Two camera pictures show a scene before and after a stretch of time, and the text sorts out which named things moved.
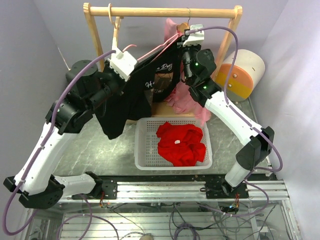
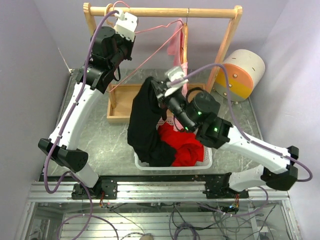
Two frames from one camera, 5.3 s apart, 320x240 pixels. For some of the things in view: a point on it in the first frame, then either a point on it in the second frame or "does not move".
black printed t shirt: (157, 79) -> (142, 125)
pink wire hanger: (155, 49) -> (157, 53)
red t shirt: (181, 144) does not move
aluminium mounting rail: (266, 191) does not move
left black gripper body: (109, 82) -> (125, 47)
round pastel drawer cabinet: (246, 76) does not move
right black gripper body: (189, 53) -> (177, 103)
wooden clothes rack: (89, 11) does not move
